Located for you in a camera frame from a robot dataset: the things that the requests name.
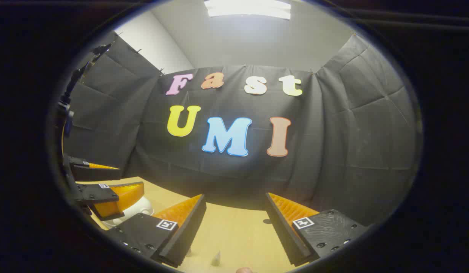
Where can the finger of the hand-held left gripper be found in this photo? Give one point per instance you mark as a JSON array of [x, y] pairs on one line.
[[99, 194], [94, 173]]

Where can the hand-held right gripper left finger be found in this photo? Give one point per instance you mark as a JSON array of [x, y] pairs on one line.
[[187, 227]]

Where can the white suitcase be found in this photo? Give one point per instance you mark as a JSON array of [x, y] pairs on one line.
[[137, 208]]

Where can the black backdrop cloth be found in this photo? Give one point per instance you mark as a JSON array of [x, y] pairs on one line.
[[333, 132]]

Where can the ceiling light panel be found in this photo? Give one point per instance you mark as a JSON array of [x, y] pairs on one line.
[[247, 8]]

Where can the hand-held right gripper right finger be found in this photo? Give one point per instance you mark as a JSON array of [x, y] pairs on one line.
[[282, 227]]

